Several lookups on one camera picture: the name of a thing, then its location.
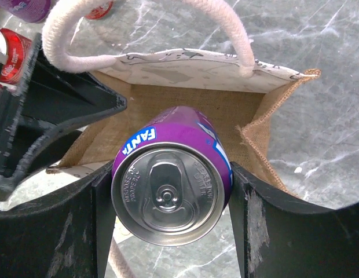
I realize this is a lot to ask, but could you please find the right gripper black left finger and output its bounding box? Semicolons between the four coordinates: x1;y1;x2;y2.
0;162;115;277

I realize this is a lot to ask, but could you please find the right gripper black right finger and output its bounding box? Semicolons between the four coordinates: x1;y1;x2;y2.
229;163;359;277

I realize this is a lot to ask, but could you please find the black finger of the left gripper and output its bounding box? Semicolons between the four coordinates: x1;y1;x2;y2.
0;34;127;202

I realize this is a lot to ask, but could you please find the purple fanta can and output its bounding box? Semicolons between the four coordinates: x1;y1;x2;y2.
111;106;233;246
0;0;52;23

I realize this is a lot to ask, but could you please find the red cola can middle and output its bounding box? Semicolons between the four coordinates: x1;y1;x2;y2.
0;28;32;85

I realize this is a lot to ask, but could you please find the red cola can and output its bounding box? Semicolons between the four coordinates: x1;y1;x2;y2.
0;28;32;85
85;1;113;20

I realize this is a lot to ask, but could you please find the red cola can back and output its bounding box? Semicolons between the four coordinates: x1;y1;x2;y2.
85;1;113;20

